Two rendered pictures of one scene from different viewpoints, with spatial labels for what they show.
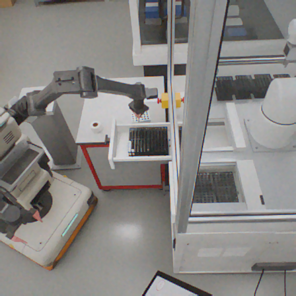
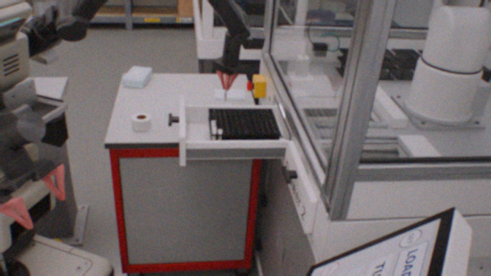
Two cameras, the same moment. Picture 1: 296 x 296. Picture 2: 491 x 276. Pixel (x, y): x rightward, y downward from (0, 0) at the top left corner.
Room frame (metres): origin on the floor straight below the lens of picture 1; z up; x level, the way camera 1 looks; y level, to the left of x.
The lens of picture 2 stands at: (-0.36, 0.30, 1.62)
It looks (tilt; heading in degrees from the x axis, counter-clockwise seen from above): 30 degrees down; 346
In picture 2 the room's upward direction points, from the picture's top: 4 degrees clockwise
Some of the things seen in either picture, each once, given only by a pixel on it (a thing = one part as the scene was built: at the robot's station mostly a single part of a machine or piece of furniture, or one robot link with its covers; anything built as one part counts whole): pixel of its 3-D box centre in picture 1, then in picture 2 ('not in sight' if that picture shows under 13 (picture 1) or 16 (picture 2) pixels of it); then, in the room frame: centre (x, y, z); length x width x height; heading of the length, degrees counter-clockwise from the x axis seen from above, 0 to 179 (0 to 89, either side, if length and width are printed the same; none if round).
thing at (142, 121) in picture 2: (96, 126); (141, 121); (1.16, 0.33, 0.78); 0.07 x 0.07 x 0.04
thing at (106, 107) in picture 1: (129, 139); (186, 177); (1.34, 0.15, 0.38); 0.62 x 0.58 x 0.76; 176
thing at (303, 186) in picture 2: (172, 191); (298, 183); (0.60, -0.09, 0.87); 0.29 x 0.02 x 0.11; 176
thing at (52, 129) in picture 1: (53, 131); (42, 165); (1.51, 0.80, 0.38); 0.30 x 0.30 x 0.76; 89
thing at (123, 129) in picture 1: (150, 143); (245, 130); (0.92, -0.01, 0.86); 0.40 x 0.26 x 0.06; 86
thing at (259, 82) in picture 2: (164, 100); (258, 86); (1.24, -0.13, 0.88); 0.07 x 0.05 x 0.07; 176
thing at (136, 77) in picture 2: not in sight; (137, 77); (1.57, 0.35, 0.78); 0.15 x 0.10 x 0.04; 162
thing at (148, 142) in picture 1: (148, 142); (242, 128); (0.92, 0.00, 0.87); 0.22 x 0.18 x 0.06; 86
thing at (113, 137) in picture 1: (113, 143); (182, 128); (0.94, 0.20, 0.87); 0.29 x 0.02 x 0.11; 176
